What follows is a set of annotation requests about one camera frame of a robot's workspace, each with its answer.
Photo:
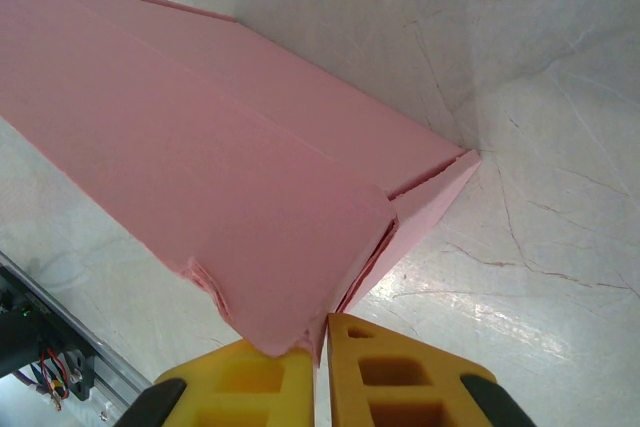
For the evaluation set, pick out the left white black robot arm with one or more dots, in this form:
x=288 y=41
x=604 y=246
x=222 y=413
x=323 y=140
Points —
x=15 y=337

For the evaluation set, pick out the pink paper box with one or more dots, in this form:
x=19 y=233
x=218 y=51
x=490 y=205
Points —
x=200 y=147

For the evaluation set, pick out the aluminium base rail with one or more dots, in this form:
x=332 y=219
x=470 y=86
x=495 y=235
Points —
x=117 y=382

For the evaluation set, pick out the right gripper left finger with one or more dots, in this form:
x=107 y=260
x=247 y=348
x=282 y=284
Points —
x=235 y=392

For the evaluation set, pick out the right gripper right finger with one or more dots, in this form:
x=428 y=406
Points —
x=395 y=382

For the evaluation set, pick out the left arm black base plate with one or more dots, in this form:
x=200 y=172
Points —
x=62 y=329

